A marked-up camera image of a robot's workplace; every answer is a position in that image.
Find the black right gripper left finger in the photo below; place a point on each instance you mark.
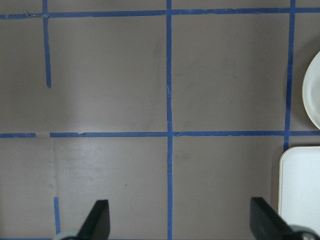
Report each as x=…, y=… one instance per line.
x=97, y=224

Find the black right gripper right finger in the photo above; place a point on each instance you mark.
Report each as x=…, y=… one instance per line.
x=266, y=224

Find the white rectangular tray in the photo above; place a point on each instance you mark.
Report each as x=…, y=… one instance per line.
x=299, y=187

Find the round white plate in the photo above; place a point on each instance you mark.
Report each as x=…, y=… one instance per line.
x=311, y=91

